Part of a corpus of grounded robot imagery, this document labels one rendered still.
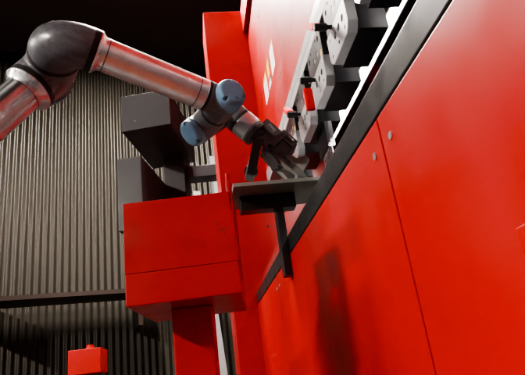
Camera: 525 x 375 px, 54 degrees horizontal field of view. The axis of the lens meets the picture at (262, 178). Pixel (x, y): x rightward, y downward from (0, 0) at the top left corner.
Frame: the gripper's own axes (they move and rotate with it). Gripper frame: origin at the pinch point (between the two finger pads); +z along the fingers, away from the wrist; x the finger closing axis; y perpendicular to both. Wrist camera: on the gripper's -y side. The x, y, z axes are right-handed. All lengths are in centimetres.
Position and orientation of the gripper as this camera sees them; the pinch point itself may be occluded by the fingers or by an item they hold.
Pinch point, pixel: (302, 185)
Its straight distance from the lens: 136.9
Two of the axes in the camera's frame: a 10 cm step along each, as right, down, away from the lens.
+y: 6.7, -6.6, 3.4
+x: -1.0, 3.7, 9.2
